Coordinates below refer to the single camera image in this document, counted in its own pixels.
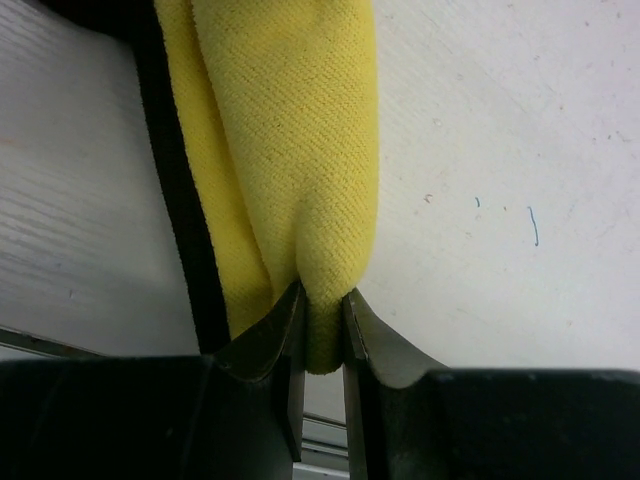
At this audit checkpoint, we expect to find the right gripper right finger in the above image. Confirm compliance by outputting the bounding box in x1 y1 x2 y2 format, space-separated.
342 289 449 479

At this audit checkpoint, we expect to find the yellow and black towel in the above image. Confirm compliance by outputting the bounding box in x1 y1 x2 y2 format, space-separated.
121 1 378 375

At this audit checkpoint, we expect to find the aluminium mounting rail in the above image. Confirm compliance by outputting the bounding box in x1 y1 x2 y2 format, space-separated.
0 324 351 480

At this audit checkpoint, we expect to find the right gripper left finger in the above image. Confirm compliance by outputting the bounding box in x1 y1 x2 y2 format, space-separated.
213 281 307 463

